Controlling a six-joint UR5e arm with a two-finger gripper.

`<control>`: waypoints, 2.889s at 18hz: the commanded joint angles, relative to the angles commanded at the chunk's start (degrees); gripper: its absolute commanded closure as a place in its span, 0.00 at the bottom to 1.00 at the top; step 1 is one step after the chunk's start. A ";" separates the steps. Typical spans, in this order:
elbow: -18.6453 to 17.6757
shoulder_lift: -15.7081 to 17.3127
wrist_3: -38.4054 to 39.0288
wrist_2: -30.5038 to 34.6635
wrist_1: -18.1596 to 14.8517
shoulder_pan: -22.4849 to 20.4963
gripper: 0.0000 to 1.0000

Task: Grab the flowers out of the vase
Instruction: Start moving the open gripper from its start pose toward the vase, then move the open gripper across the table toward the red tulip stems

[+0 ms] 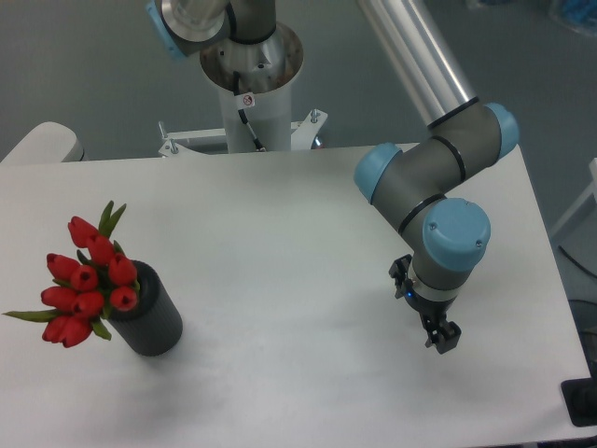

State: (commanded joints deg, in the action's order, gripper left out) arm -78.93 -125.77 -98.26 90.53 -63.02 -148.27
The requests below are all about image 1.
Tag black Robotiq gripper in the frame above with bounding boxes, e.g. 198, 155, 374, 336
389, 254, 462, 355

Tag blue items in bag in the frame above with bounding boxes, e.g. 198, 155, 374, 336
547, 0, 596, 37

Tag white frame at right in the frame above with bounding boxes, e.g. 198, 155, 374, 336
548, 159, 596, 243

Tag red tulip bouquet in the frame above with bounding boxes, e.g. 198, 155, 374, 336
5, 201, 142, 348

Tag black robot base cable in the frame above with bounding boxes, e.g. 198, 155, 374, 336
232, 70, 268, 153

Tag white pedestal base frame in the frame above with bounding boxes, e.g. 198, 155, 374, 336
158, 108, 328, 158

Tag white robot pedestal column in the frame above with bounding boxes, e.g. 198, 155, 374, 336
200, 22, 304, 153

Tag black cable on floor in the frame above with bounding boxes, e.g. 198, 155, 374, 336
558, 245, 597, 276

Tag dark grey ribbed vase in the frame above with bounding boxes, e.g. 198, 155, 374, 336
108, 260, 183, 357

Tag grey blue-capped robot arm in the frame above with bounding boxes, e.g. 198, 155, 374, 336
146, 1, 520, 353

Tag white rounded chair back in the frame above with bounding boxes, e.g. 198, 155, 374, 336
1, 121, 88, 166

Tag black box at table edge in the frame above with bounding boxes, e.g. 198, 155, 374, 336
561, 378, 596, 427

